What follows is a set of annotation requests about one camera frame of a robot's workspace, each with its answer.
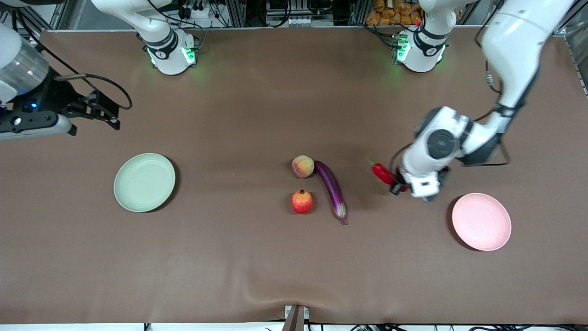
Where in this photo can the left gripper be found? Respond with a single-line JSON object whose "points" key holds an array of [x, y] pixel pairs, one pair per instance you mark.
{"points": [[398, 182]]}

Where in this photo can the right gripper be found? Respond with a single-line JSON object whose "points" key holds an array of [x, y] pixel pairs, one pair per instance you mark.
{"points": [[59, 97]]}

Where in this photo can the red chili pepper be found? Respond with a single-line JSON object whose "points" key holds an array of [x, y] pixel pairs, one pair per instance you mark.
{"points": [[381, 172]]}

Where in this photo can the purple eggplant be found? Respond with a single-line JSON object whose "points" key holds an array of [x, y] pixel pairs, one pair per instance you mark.
{"points": [[331, 186]]}

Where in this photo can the yellow pink peach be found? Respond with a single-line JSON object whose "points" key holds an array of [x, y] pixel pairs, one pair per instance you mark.
{"points": [[302, 166]]}

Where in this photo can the red pomegranate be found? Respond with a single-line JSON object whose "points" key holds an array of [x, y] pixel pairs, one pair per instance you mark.
{"points": [[302, 202]]}

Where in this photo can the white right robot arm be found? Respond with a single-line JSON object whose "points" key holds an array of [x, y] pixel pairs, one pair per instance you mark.
{"points": [[170, 50]]}

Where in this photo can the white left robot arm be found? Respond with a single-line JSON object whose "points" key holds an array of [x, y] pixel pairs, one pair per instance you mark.
{"points": [[514, 41]]}

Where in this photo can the green round plate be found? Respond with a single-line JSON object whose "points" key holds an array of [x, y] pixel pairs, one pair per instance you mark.
{"points": [[143, 184]]}

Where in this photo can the pink round plate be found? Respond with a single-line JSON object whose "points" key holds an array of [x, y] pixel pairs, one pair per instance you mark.
{"points": [[482, 223]]}

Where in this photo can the white power strip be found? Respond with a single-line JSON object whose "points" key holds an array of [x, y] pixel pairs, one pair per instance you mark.
{"points": [[202, 11]]}

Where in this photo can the brown table cloth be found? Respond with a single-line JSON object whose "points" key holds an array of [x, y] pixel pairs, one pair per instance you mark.
{"points": [[275, 257]]}

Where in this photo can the orange snack bag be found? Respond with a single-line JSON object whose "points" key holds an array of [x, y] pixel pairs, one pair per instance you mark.
{"points": [[395, 11]]}

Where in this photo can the metal table edge bracket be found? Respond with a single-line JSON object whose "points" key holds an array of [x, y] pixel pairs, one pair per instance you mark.
{"points": [[296, 317]]}

